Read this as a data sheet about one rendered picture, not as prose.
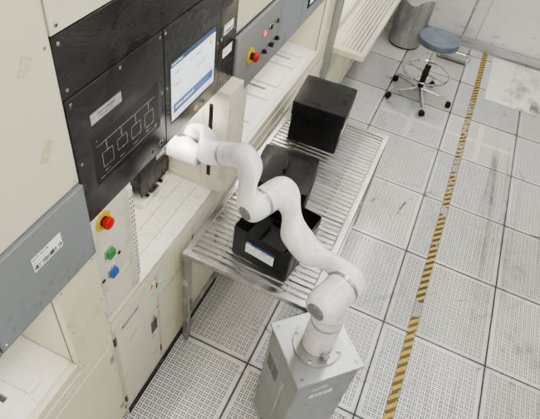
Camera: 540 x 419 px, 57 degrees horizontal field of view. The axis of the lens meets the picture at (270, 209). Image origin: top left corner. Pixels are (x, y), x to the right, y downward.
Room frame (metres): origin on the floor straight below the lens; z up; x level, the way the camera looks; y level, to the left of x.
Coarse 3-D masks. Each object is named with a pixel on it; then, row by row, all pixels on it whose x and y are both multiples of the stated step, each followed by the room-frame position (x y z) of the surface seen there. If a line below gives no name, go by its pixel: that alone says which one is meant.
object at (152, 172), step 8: (160, 152) 1.53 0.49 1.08; (152, 160) 1.48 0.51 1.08; (160, 160) 1.53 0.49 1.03; (168, 160) 1.59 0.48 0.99; (144, 168) 1.42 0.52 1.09; (152, 168) 1.47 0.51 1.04; (160, 168) 1.53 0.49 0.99; (168, 168) 1.59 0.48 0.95; (136, 176) 1.39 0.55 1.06; (144, 176) 1.41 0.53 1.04; (152, 176) 1.47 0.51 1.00; (160, 176) 1.53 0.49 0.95; (136, 184) 1.39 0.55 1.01; (144, 184) 1.41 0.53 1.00; (152, 184) 1.47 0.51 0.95; (136, 192) 1.39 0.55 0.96; (144, 192) 1.41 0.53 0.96
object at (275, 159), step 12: (264, 156) 1.88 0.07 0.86; (276, 156) 1.90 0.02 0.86; (288, 156) 1.91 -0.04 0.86; (300, 156) 1.93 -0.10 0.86; (312, 156) 1.95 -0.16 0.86; (264, 168) 1.80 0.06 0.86; (276, 168) 1.81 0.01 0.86; (288, 168) 1.83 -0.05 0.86; (300, 168) 1.85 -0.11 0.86; (312, 168) 1.86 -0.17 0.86; (264, 180) 1.71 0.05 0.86; (300, 180) 1.76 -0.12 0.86; (312, 180) 1.79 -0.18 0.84; (300, 192) 1.68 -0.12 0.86
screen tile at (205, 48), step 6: (204, 48) 1.46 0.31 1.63; (210, 48) 1.50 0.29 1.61; (198, 54) 1.42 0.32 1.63; (204, 54) 1.46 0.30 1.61; (210, 54) 1.50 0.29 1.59; (198, 60) 1.42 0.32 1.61; (210, 60) 1.50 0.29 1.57; (204, 66) 1.47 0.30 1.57; (210, 66) 1.51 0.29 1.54; (198, 72) 1.42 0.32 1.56
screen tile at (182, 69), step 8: (184, 64) 1.34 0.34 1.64; (192, 64) 1.38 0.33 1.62; (176, 72) 1.29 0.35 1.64; (184, 72) 1.34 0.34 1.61; (192, 72) 1.38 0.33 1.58; (176, 80) 1.29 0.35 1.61; (184, 80) 1.34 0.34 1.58; (192, 80) 1.39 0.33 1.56; (176, 88) 1.29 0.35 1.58; (184, 88) 1.34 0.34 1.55; (176, 96) 1.29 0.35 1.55
